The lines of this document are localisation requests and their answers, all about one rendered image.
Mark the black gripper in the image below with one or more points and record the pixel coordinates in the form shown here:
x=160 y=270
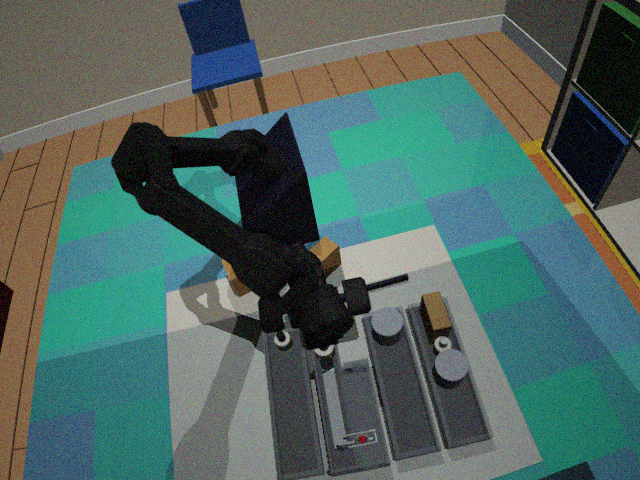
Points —
x=355 y=295

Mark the tan rectangular block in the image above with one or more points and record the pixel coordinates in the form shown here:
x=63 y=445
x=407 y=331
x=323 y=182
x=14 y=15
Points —
x=434 y=316

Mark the black flat bar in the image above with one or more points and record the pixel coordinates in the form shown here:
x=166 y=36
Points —
x=387 y=282

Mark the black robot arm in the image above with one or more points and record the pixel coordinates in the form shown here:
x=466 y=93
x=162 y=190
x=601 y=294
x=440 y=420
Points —
x=262 y=263

